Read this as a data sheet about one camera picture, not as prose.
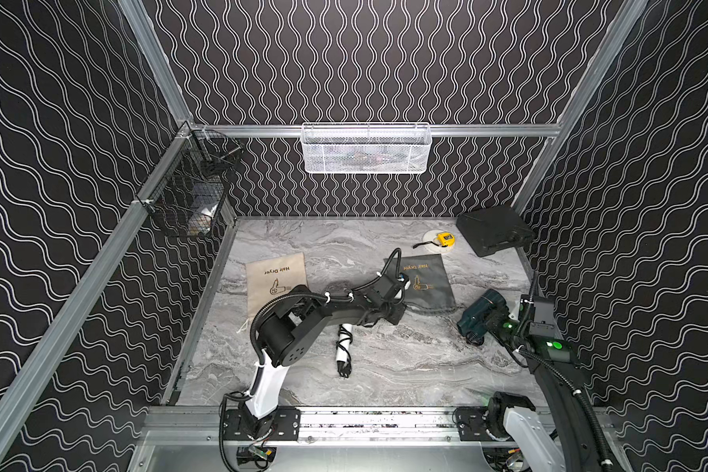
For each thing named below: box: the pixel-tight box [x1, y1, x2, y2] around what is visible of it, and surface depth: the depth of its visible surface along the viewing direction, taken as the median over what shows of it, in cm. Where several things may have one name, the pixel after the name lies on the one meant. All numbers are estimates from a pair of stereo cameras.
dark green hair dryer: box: [456, 288, 507, 346], surface depth 84 cm
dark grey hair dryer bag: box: [383, 253, 457, 311], surface depth 105 cm
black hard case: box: [456, 205, 536, 258], surface depth 113 cm
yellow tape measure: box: [436, 232, 456, 248], surface depth 113 cm
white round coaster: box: [421, 229, 456, 253], surface depth 116 cm
